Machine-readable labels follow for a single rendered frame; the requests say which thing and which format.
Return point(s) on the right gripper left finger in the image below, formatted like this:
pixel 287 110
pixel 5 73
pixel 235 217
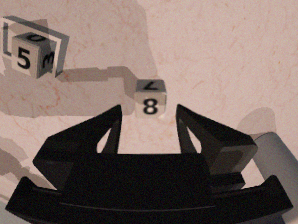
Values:
pixel 84 137

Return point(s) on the white cube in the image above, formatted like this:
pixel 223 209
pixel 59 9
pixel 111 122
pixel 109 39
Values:
pixel 150 98
pixel 32 54

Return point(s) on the white bottle with blue cap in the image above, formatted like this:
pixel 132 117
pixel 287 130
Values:
pixel 274 158

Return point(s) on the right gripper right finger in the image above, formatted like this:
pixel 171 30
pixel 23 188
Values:
pixel 227 151

